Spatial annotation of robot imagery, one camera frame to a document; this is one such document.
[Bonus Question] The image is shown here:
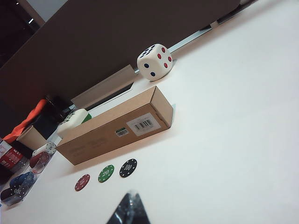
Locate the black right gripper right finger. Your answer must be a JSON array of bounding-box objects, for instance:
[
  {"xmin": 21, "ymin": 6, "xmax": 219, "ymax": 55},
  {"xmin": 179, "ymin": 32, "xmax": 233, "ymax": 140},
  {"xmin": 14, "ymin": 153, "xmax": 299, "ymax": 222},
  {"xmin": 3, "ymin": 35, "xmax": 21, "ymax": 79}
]
[{"xmin": 131, "ymin": 187, "xmax": 153, "ymax": 224}]

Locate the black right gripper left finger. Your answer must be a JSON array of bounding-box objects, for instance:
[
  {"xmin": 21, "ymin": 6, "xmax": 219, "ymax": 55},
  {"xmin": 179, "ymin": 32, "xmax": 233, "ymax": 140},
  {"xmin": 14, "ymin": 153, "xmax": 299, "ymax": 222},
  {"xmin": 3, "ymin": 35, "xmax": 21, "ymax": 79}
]
[{"xmin": 109, "ymin": 187, "xmax": 133, "ymax": 224}]

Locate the green poker chip 20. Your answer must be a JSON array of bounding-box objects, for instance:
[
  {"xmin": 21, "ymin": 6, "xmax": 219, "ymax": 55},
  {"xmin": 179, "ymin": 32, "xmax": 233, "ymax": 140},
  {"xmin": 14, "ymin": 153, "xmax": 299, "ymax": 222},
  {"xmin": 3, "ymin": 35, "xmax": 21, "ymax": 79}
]
[{"xmin": 97, "ymin": 164, "xmax": 115, "ymax": 183}]

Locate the black poker chip 100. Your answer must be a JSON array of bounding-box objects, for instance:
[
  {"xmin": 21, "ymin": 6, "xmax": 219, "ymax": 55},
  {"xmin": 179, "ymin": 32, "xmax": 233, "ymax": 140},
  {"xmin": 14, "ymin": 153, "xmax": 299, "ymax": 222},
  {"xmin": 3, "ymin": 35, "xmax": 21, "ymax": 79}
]
[{"xmin": 119, "ymin": 158, "xmax": 138, "ymax": 178}]

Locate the brown cardboard box barcode label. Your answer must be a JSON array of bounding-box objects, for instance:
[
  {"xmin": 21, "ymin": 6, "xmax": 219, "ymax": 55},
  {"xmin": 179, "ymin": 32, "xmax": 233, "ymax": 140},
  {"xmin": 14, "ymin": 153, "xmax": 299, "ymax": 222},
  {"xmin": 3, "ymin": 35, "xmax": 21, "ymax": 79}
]
[{"xmin": 56, "ymin": 85, "xmax": 175, "ymax": 166}]

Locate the white poker chip stack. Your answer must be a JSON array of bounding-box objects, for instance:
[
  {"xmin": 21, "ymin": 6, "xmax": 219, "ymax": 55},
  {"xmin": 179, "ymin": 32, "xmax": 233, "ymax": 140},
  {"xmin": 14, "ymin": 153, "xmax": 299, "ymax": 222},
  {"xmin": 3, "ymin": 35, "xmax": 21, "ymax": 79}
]
[{"xmin": 32, "ymin": 141, "xmax": 57, "ymax": 157}]

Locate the red poker chip stack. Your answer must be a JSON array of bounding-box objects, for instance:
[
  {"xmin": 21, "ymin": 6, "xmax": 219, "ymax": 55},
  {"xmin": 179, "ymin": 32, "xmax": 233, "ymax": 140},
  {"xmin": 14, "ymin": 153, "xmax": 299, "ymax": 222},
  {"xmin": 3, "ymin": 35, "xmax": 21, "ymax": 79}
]
[{"xmin": 29, "ymin": 151, "xmax": 51, "ymax": 169}]

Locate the clear plastic chip tray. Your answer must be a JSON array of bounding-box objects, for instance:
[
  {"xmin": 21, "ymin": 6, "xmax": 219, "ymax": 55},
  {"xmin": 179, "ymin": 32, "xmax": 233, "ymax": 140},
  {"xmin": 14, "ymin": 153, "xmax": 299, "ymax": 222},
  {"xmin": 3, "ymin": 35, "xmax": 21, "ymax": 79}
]
[{"xmin": 0, "ymin": 140, "xmax": 58, "ymax": 206}]

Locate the blue poker chip stack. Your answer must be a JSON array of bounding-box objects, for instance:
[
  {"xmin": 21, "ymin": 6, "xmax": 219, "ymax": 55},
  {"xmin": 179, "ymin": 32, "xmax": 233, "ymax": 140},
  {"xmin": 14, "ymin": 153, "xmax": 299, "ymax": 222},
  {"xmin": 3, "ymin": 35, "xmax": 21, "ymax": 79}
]
[{"xmin": 10, "ymin": 171, "xmax": 36, "ymax": 190}]

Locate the black poker chip stack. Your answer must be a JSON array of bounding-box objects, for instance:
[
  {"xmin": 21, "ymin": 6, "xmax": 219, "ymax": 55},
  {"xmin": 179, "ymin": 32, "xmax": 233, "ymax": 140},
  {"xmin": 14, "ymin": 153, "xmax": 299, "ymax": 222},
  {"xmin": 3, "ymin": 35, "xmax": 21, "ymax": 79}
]
[{"xmin": 0, "ymin": 186, "xmax": 29, "ymax": 204}]

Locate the red printed card box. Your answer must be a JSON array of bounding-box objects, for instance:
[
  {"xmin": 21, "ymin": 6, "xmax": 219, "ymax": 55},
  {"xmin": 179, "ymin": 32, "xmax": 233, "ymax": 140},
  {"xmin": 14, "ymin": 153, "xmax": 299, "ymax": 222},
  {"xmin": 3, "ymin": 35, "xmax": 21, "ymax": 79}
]
[{"xmin": 0, "ymin": 137, "xmax": 23, "ymax": 174}]

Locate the white and green case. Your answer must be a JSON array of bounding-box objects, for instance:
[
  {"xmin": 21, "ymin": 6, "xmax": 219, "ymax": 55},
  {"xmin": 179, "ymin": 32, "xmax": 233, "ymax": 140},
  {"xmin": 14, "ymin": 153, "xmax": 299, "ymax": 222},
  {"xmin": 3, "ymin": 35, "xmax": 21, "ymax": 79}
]
[{"xmin": 57, "ymin": 108, "xmax": 92, "ymax": 139}]

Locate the paper cup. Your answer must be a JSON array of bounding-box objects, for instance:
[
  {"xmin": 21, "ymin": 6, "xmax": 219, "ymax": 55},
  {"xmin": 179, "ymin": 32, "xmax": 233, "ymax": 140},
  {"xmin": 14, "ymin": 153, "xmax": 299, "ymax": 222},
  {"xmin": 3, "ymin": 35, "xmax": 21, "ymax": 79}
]
[{"xmin": 16, "ymin": 125, "xmax": 48, "ymax": 150}]

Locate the black container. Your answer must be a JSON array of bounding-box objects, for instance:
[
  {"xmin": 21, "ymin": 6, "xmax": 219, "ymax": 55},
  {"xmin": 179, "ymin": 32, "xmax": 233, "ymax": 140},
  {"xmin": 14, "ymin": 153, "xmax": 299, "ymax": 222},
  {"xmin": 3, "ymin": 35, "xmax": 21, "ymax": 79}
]
[{"xmin": 35, "ymin": 94, "xmax": 72, "ymax": 139}]

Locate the orange cloth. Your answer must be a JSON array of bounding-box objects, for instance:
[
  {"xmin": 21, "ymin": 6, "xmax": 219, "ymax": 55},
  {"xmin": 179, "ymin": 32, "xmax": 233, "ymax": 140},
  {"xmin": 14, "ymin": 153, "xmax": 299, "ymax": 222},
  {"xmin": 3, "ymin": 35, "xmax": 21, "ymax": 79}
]
[{"xmin": 4, "ymin": 99, "xmax": 47, "ymax": 143}]

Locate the wide brown desk partition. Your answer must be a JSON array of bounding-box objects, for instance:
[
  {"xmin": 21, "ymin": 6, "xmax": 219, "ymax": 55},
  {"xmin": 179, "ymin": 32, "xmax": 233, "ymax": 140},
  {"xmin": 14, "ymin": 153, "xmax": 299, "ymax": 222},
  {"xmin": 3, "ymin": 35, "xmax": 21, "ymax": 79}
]
[{"xmin": 0, "ymin": 0, "xmax": 242, "ymax": 140}]

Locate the partition base bracket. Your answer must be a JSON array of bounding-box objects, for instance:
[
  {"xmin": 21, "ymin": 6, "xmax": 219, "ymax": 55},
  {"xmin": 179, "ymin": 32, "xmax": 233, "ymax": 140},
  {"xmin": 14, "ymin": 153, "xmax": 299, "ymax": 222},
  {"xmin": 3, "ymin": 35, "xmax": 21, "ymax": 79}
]
[{"xmin": 71, "ymin": 65, "xmax": 135, "ymax": 110}]

